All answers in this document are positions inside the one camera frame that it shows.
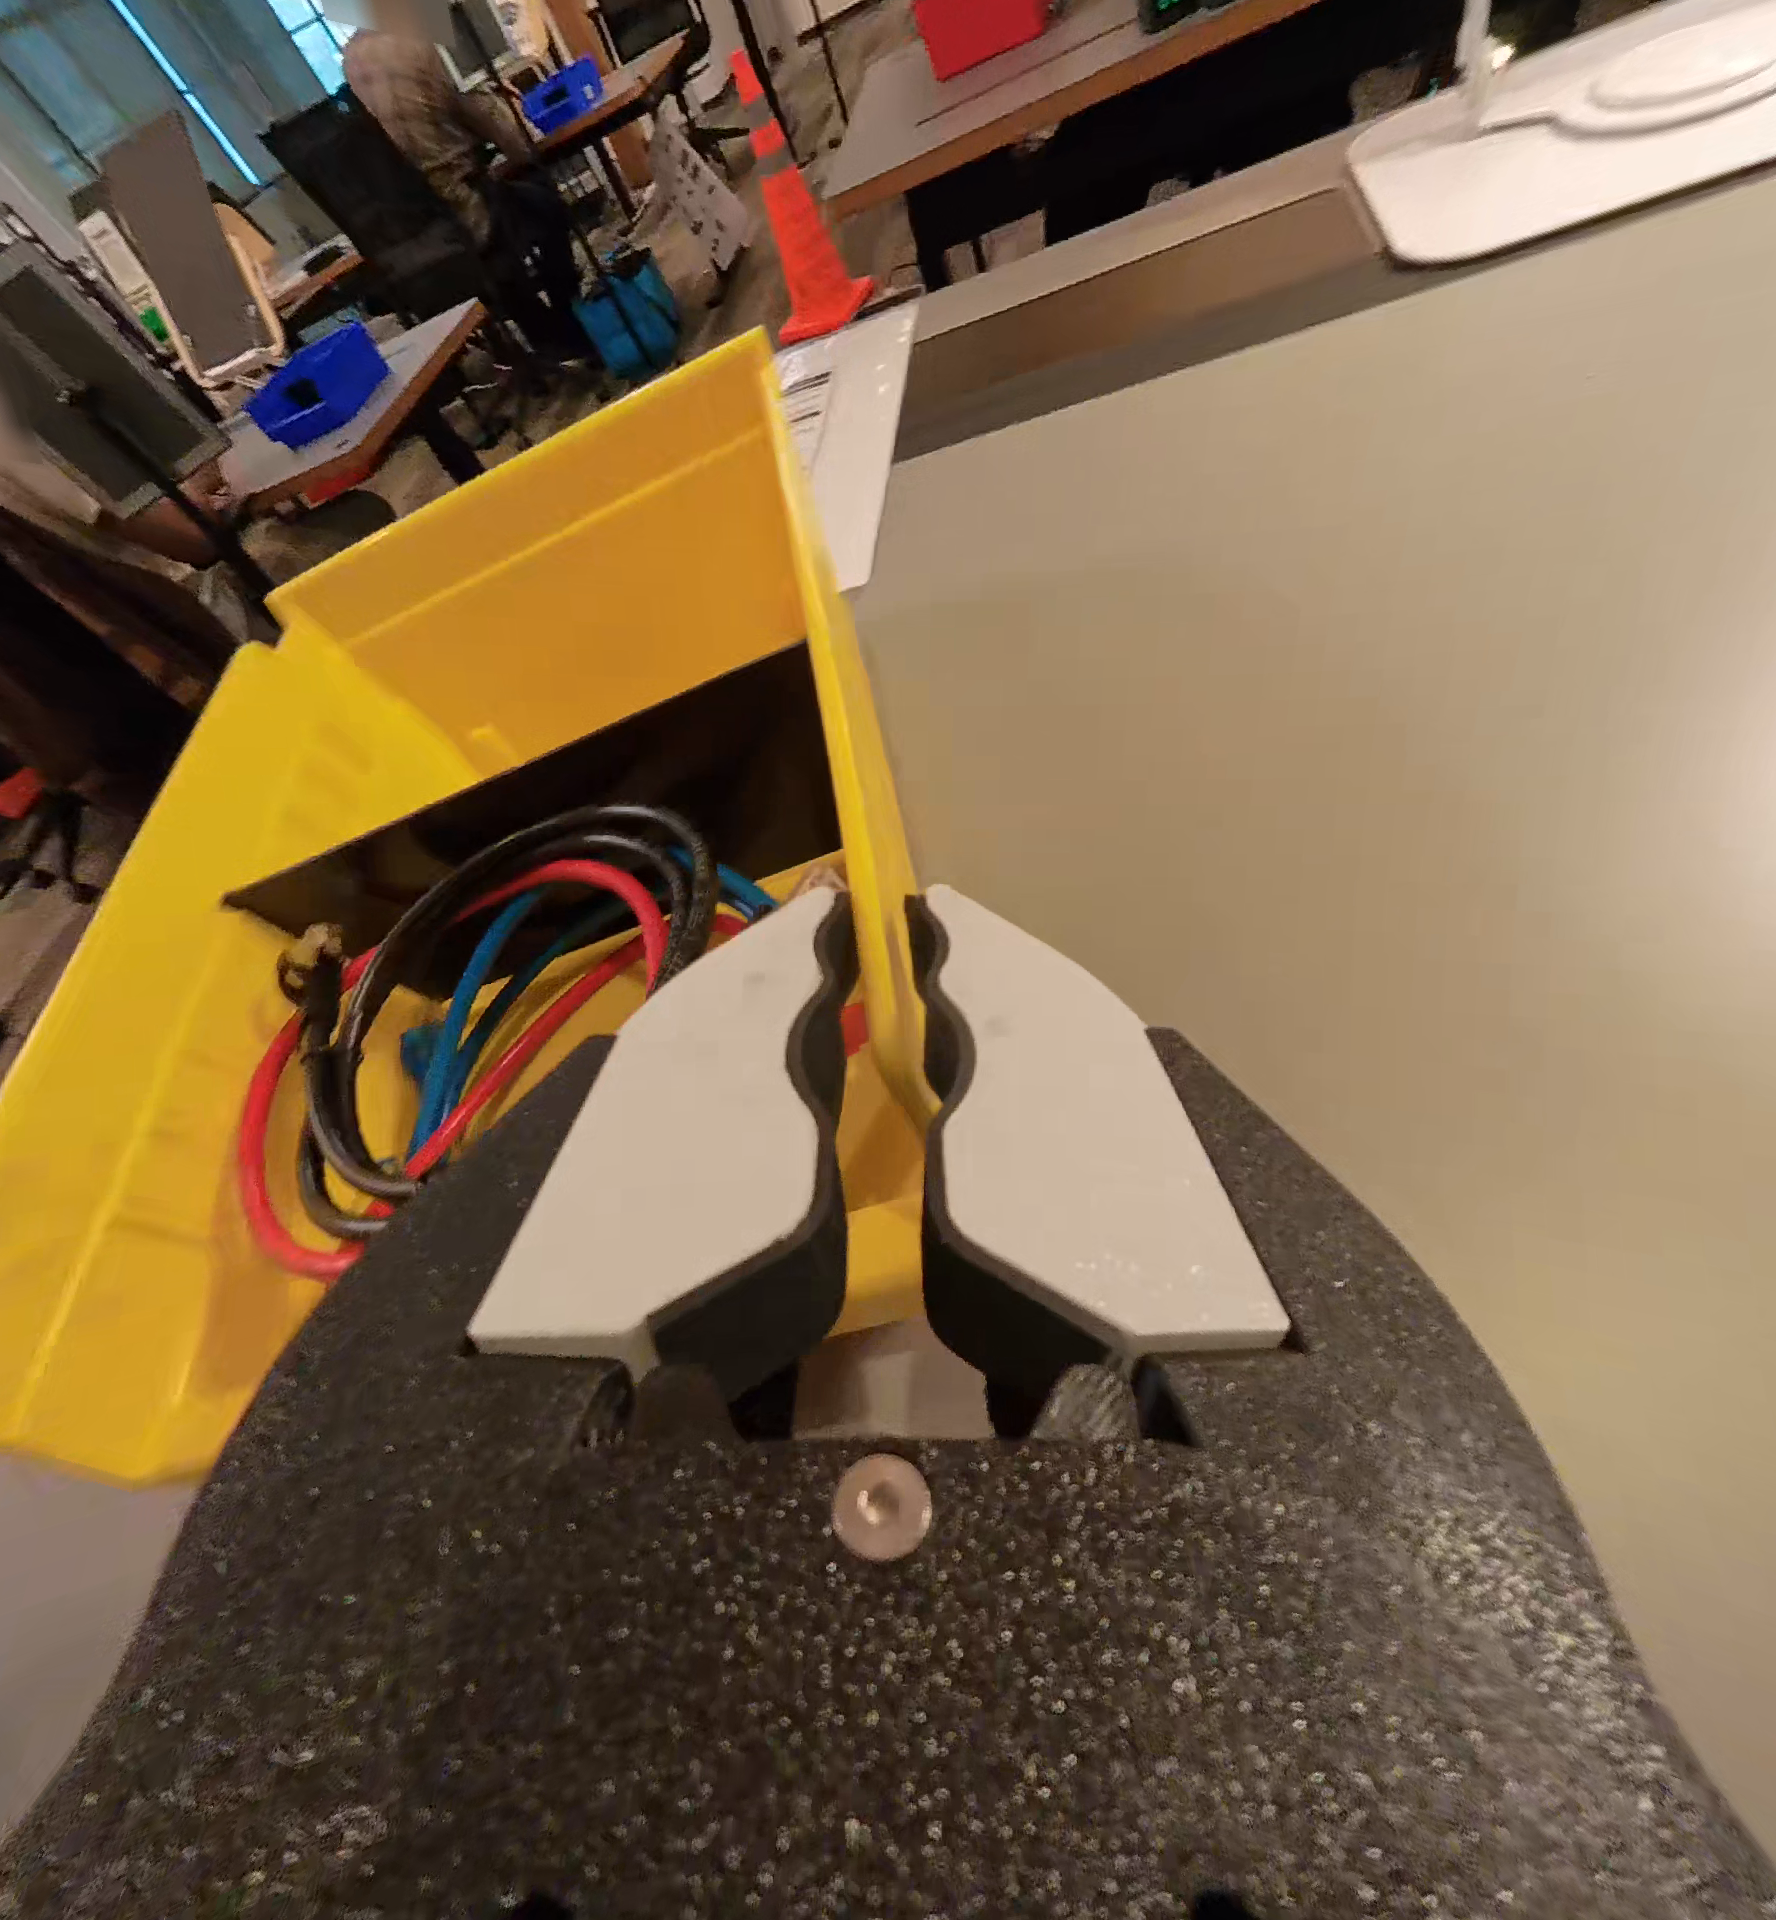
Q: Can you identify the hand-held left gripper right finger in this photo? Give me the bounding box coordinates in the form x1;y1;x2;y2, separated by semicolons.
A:
903;882;1295;1390

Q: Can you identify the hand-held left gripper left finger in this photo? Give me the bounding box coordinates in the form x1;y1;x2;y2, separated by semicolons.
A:
465;884;851;1396

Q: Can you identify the blue ethernet cable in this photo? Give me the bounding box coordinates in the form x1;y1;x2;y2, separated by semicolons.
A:
397;859;786;1190

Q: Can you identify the black ethernet cable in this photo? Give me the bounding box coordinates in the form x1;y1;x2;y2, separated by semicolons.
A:
275;802;725;1243

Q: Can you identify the red ethernet cable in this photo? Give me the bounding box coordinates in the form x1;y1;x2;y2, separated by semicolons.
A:
234;859;750;1281

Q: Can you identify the yellow storage bin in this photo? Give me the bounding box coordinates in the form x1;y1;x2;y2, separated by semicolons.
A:
0;328;934;1485

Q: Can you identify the printed paper sheet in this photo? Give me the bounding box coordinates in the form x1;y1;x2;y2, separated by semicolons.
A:
772;307;921;594

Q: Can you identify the teal bag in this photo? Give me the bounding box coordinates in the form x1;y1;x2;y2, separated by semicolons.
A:
570;248;683;381

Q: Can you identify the orange traffic cone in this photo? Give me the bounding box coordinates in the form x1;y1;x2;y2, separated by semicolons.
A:
726;48;879;347

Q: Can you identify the wooden work table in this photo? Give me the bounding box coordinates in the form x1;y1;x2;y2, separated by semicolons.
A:
820;0;1332;286

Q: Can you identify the red storage bin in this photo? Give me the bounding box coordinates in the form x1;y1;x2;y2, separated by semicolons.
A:
910;0;1056;83

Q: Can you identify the white rounded board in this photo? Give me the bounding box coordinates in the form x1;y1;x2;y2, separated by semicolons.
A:
1343;0;1776;273

